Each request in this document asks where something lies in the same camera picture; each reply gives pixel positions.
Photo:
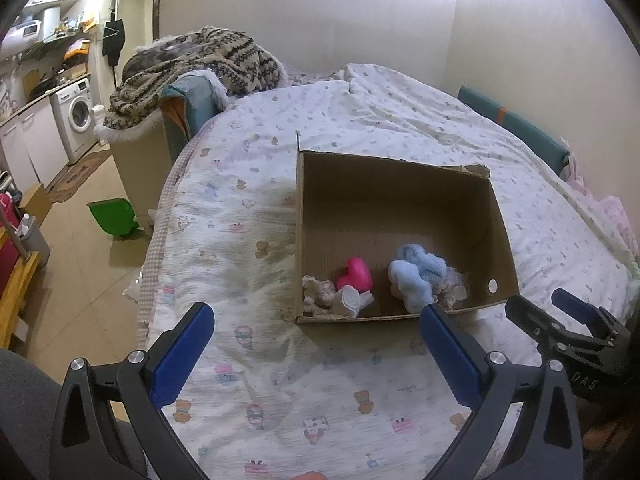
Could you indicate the grey bin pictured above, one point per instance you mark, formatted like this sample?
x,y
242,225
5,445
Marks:
x,y
32,240

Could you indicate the printed bed sheet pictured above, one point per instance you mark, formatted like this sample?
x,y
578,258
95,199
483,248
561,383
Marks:
x,y
260,370

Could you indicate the light blue fuzzy sock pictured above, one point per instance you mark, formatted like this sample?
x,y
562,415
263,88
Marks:
x,y
415,275

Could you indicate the white sock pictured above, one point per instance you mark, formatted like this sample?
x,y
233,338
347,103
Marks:
x,y
350,302

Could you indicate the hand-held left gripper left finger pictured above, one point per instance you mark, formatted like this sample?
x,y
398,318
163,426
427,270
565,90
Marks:
x,y
182,355

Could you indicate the cream fuzzy sock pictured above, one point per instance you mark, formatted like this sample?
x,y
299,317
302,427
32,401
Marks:
x,y
320,292

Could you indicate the pink fuzzy sock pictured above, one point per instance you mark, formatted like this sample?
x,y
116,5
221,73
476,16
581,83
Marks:
x,y
356,272

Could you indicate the red suitcase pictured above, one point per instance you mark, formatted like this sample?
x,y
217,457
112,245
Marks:
x,y
7,250

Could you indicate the white water heater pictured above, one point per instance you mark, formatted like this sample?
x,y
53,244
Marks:
x,y
51,22

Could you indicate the white washing machine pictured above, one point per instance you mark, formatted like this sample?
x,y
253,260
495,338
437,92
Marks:
x,y
75,115

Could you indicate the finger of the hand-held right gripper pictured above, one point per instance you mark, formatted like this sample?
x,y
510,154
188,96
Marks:
x,y
530,317
577,307

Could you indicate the teal rolled mat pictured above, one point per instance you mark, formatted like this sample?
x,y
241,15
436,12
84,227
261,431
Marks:
x,y
520,127

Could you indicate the green dustpan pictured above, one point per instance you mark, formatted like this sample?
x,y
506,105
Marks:
x,y
112,217

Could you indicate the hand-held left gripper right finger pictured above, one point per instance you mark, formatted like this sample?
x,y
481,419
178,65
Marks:
x,y
450,355

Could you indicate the grey fluffy cloth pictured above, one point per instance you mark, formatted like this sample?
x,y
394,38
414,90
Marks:
x,y
160,55

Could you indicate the brown patterned blanket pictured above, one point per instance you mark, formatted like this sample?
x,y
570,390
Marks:
x,y
225,60

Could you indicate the white microwave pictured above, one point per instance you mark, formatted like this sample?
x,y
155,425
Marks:
x,y
22,35

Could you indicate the beige sofa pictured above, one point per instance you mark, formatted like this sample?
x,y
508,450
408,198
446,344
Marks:
x,y
142,170

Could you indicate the teal orange cushion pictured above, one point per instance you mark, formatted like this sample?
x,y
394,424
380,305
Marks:
x,y
192,105

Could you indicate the yellow wooden pallet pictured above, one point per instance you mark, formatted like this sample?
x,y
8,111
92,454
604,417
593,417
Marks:
x,y
17,295

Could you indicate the small cardboard box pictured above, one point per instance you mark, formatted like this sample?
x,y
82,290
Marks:
x,y
35,202

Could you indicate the white kitchen cabinet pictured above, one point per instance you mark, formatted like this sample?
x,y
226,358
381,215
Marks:
x,y
30,145

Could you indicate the brown door mat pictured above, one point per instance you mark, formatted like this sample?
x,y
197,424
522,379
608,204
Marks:
x,y
80,175

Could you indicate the black hanging garment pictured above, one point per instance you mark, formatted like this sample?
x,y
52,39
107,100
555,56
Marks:
x,y
114,42

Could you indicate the pink cloth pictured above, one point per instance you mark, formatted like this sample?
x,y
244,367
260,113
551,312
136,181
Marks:
x,y
615,210

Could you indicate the clear plastic bag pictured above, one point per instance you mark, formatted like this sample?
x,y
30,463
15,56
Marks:
x,y
135,287

